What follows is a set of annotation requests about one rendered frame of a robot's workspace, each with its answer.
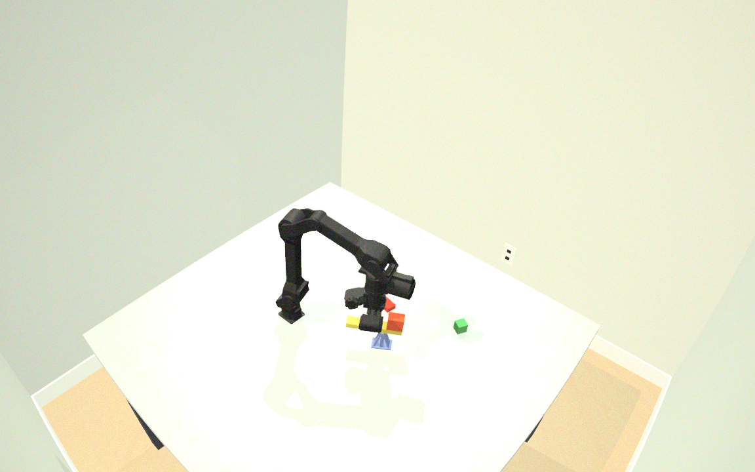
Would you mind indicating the orange-red rectangular block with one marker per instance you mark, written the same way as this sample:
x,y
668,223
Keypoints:
x,y
389,305

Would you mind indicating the yellow bar with orange block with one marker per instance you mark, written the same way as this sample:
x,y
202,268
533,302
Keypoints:
x,y
394,325

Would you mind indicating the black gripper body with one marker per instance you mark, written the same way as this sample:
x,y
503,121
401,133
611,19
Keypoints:
x,y
372,321

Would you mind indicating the green square block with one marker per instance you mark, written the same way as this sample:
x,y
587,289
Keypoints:
x,y
460,326

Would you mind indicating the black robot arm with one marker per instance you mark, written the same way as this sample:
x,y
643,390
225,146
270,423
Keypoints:
x,y
371,255

